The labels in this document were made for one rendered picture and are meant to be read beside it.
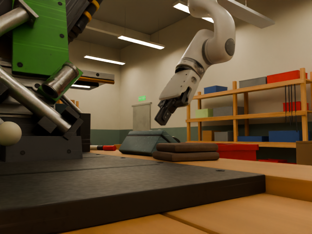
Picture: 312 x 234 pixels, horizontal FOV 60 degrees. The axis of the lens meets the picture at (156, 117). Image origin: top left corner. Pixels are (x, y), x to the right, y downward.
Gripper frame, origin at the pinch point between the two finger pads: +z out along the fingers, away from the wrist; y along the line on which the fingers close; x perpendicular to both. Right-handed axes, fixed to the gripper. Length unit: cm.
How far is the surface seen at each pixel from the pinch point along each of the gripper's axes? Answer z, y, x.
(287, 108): -300, 214, -341
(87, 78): 0.5, 13.7, 19.7
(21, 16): 5.3, -0.5, 39.9
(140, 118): -325, 775, -349
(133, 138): 10.9, -2.4, 5.2
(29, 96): 18.3, -5.3, 29.3
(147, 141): 11.7, -9.2, 5.2
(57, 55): 6.1, 1.2, 30.0
